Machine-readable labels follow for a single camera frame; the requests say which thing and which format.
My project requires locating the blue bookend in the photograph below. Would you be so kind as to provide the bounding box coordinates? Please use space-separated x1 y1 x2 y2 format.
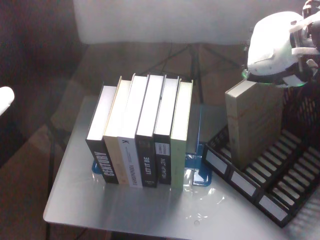
91 104 227 188

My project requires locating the black book LET IT BE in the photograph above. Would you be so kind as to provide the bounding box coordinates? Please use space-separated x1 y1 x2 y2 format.
134 72 166 189

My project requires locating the cream spine book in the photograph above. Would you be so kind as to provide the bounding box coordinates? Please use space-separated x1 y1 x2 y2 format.
102 76 133 186

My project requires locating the white fabric sheet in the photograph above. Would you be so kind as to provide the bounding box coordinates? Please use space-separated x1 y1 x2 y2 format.
72 0 308 46

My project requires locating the pale green book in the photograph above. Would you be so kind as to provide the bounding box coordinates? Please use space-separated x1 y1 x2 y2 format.
169 79 195 190

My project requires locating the black book CENTURY spine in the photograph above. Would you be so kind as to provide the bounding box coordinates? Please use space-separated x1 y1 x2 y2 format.
84 84 120 185

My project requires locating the black tripod stand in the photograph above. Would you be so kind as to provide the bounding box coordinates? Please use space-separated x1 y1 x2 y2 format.
147 42 242 106

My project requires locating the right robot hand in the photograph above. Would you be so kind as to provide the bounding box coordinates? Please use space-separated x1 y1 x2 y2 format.
0 86 15 116

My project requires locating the thick cream cover book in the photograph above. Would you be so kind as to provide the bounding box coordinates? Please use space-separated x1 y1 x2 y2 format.
224 79 285 170

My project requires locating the black slotted file rack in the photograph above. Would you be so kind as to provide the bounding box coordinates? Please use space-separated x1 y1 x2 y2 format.
201 82 320 228

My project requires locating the white book K spine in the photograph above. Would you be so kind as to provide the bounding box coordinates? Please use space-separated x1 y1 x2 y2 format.
117 72 149 188

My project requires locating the black book white label spine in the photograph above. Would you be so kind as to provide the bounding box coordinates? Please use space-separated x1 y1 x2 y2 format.
152 74 181 186

